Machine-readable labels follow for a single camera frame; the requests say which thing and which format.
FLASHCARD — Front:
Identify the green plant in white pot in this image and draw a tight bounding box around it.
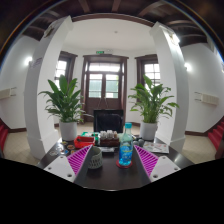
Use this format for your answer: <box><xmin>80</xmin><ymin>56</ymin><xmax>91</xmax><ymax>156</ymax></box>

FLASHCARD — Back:
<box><xmin>127</xmin><ymin>74</ymin><xmax>181</xmax><ymax>141</ymax></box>
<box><xmin>37</xmin><ymin>74</ymin><xmax>95</xmax><ymax>142</ymax></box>

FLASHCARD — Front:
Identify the black chair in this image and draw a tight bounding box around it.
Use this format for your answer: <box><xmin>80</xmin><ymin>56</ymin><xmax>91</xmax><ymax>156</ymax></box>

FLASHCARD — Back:
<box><xmin>92</xmin><ymin>108</ymin><xmax>125</xmax><ymax>134</ymax></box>

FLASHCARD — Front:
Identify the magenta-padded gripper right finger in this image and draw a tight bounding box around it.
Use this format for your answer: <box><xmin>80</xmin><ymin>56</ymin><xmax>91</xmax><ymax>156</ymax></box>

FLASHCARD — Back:
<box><xmin>132</xmin><ymin>144</ymin><xmax>181</xmax><ymax>185</ymax></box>

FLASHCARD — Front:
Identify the flat round red coaster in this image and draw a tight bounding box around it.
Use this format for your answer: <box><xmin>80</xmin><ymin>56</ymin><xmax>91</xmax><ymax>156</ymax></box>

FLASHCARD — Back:
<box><xmin>115</xmin><ymin>159</ymin><xmax>134</xmax><ymax>170</ymax></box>

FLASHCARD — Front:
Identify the white wall heater unit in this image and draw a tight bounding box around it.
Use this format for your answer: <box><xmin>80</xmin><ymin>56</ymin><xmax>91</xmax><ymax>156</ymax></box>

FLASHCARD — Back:
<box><xmin>0</xmin><ymin>86</ymin><xmax>18</xmax><ymax>101</ymax></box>
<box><xmin>194</xmin><ymin>91</ymin><xmax>221</xmax><ymax>107</ymax></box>

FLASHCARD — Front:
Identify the green box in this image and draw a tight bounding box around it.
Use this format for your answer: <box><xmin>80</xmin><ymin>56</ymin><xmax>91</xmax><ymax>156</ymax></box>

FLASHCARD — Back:
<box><xmin>81</xmin><ymin>131</ymin><xmax>101</xmax><ymax>139</ymax></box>

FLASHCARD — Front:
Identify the open magazine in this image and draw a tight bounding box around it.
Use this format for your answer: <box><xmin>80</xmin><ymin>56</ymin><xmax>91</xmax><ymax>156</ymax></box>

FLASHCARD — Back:
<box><xmin>142</xmin><ymin>141</ymin><xmax>171</xmax><ymax>155</ymax></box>

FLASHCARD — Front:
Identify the grey ribbed cup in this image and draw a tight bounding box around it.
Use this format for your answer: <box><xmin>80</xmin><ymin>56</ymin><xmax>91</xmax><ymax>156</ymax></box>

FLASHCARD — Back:
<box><xmin>87</xmin><ymin>145</ymin><xmax>104</xmax><ymax>170</ymax></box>

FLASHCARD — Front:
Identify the wooden tray with condiments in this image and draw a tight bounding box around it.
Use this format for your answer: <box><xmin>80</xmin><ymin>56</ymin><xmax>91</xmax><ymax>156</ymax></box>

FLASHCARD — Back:
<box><xmin>98</xmin><ymin>129</ymin><xmax>121</xmax><ymax>148</ymax></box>

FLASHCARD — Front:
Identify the brown framed window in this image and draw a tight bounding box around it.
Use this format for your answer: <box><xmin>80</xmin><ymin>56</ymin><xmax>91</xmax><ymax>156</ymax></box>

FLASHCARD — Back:
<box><xmin>134</xmin><ymin>53</ymin><xmax>161</xmax><ymax>88</ymax></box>
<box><xmin>54</xmin><ymin>50</ymin><xmax>79</xmax><ymax>92</ymax></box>

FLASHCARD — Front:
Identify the red box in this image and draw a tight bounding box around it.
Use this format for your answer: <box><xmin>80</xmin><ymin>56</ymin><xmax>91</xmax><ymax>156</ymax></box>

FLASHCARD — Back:
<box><xmin>73</xmin><ymin>134</ymin><xmax>96</xmax><ymax>150</ymax></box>

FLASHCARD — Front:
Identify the blue clear drink bottle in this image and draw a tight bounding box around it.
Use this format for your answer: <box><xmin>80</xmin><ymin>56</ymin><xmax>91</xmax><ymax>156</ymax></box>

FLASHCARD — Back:
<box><xmin>118</xmin><ymin>122</ymin><xmax>134</xmax><ymax>167</ymax></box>

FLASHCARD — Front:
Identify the brown wooden glazed door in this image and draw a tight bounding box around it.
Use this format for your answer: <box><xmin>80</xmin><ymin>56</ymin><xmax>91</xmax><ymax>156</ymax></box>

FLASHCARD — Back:
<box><xmin>81</xmin><ymin>54</ymin><xmax>130</xmax><ymax>123</ymax></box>

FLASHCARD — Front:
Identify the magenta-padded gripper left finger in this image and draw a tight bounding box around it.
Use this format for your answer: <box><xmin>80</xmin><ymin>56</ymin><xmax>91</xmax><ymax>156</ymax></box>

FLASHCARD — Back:
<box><xmin>43</xmin><ymin>144</ymin><xmax>96</xmax><ymax>186</ymax></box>

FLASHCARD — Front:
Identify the red sofa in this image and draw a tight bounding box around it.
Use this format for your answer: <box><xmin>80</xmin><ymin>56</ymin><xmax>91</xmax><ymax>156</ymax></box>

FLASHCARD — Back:
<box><xmin>0</xmin><ymin>119</ymin><xmax>10</xmax><ymax>152</ymax></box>
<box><xmin>206</xmin><ymin>119</ymin><xmax>224</xmax><ymax>152</ymax></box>

